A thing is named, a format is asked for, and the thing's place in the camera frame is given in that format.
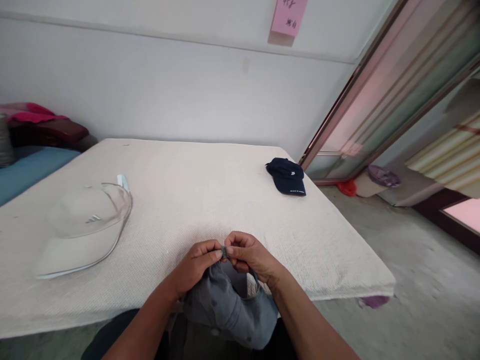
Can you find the pink cloth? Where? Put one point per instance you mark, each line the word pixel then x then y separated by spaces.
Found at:
pixel 33 114

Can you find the beige baseball cap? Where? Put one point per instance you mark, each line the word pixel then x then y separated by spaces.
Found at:
pixel 84 232

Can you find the pink paper note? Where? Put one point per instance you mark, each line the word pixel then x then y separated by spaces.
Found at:
pixel 287 18

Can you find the striped curtain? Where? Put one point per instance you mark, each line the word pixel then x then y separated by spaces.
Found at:
pixel 448 150

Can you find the beige waste bin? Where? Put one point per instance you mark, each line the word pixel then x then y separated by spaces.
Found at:
pixel 377 181

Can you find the red plastic bag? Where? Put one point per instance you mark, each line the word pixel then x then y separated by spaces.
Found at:
pixel 347 186

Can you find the cream textured table cloth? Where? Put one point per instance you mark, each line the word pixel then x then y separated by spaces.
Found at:
pixel 180 225

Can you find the person's right hand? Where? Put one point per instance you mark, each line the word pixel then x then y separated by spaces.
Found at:
pixel 258 258

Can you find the navy baseball cap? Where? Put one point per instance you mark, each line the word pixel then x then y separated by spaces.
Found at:
pixel 288 177

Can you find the grey baseball cap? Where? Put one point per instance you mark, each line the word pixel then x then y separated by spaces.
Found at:
pixel 232 307

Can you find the dark wooden sofa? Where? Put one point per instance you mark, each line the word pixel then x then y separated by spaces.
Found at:
pixel 37 150

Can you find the metal framed glass door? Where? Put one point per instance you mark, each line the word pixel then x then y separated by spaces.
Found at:
pixel 371 93

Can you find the person's left hand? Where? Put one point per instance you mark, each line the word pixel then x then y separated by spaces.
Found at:
pixel 195 267

